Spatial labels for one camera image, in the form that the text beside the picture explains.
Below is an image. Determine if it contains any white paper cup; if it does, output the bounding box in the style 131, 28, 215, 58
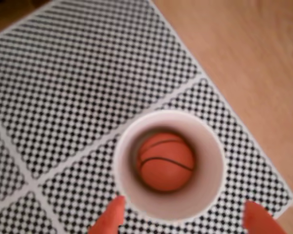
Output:
113, 110, 227, 221

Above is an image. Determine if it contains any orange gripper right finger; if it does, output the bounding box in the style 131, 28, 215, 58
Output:
242, 200, 288, 234

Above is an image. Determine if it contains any small orange basketball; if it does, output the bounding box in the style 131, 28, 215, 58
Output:
137, 133, 196, 192

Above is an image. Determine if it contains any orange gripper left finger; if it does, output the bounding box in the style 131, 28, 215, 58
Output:
87, 195, 126, 234

